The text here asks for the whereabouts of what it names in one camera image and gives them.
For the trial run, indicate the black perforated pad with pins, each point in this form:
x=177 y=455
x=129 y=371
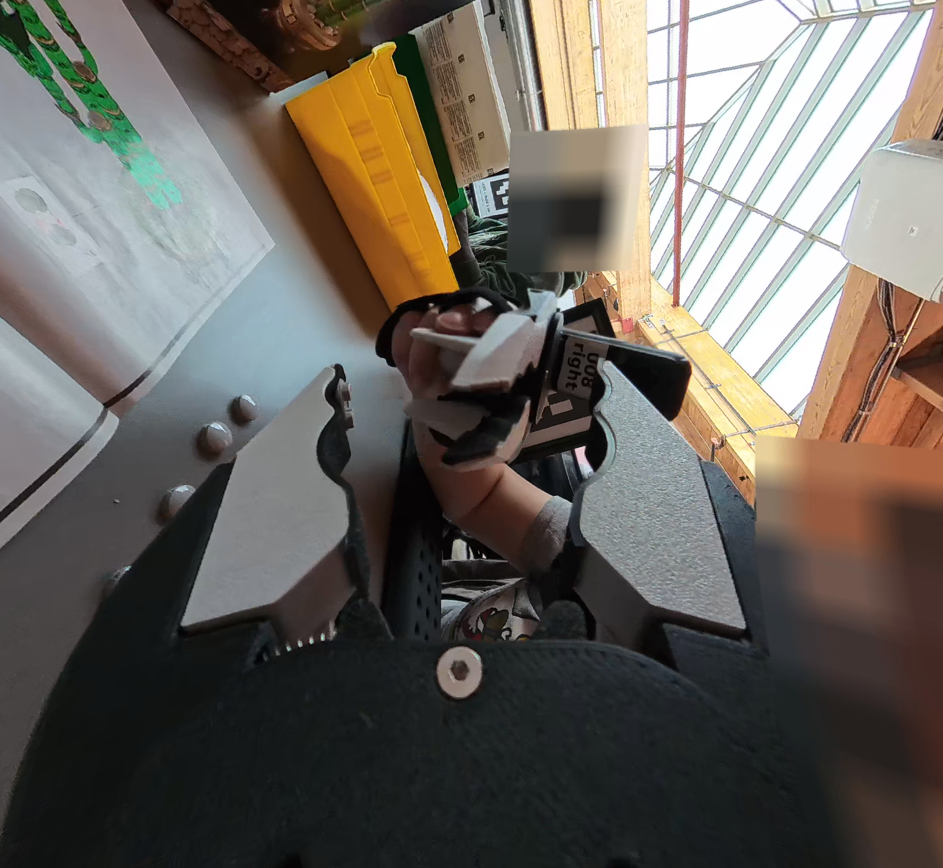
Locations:
x=416 y=551

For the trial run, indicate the green plastic bin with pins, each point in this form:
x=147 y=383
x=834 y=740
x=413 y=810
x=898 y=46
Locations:
x=427 y=117

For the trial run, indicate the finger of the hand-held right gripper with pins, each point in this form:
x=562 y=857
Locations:
x=435 y=415
x=501 y=352

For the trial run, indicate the yellow plastic bin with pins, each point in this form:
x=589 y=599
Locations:
x=368 y=168

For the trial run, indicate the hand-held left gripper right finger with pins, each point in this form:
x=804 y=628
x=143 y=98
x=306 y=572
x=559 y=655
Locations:
x=656 y=514

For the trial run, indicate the white lego instruction booklet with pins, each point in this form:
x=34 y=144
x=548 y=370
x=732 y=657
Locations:
x=110 y=257

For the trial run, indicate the white paper sheet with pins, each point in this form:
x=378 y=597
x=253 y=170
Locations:
x=435 y=209

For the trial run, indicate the scattered grey lego studs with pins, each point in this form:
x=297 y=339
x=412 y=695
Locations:
x=213 y=437

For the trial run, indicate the small grey lego piece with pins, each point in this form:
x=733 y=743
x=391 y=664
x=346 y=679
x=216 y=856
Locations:
x=346 y=404

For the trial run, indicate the black framed marker sign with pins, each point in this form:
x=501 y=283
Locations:
x=597 y=319

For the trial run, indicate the small marker sign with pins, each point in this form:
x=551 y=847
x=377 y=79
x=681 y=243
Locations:
x=490 y=196

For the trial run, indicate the person's right forearm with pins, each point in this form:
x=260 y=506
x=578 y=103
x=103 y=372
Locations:
x=479 y=507

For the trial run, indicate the white printed cardboard box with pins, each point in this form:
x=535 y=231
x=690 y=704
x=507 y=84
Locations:
x=464 y=87

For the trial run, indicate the red ceiling pipe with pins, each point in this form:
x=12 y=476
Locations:
x=681 y=109

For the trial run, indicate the white ceiling projector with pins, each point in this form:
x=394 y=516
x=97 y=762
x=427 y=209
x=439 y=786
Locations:
x=899 y=220

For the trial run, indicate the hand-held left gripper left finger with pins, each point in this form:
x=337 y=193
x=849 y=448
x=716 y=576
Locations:
x=272 y=514

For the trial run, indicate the person's right hand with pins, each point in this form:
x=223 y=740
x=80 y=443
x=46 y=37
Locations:
x=431 y=367

